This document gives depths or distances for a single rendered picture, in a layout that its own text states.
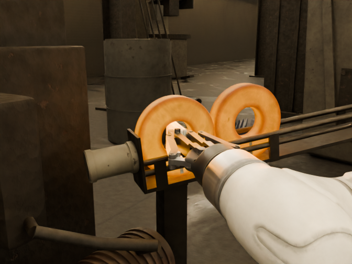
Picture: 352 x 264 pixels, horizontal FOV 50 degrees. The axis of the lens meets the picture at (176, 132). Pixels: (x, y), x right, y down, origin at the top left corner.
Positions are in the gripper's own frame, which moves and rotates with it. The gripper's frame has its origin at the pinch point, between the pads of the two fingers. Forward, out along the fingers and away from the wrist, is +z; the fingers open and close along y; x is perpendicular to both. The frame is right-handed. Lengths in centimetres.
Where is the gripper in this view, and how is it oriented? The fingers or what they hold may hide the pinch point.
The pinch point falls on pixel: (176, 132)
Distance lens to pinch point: 71.6
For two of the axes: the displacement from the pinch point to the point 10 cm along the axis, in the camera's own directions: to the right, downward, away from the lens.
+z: -3.7, -3.1, 8.8
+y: 9.3, -0.9, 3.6
